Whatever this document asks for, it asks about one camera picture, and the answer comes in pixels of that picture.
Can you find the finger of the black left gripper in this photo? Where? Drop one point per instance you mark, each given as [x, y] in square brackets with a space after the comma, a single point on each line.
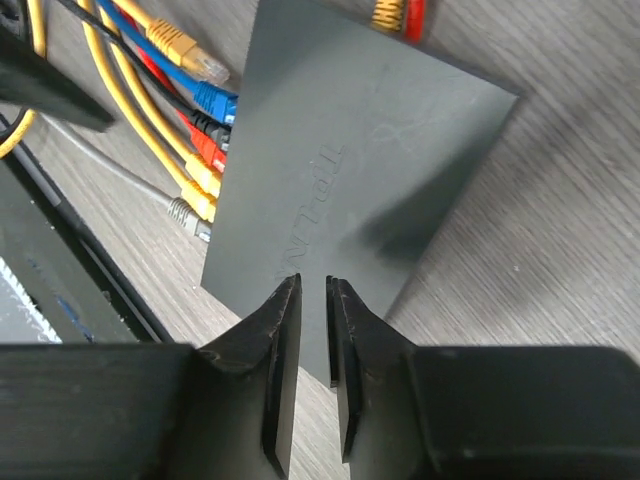
[29, 80]

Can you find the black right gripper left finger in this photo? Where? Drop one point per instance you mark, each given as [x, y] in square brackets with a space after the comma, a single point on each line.
[157, 411]

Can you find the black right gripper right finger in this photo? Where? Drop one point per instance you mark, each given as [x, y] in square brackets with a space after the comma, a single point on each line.
[477, 412]

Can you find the black network switch box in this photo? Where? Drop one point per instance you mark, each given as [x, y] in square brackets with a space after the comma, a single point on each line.
[349, 149]

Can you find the black mounting base plate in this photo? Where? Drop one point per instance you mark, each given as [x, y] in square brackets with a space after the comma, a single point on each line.
[58, 283]

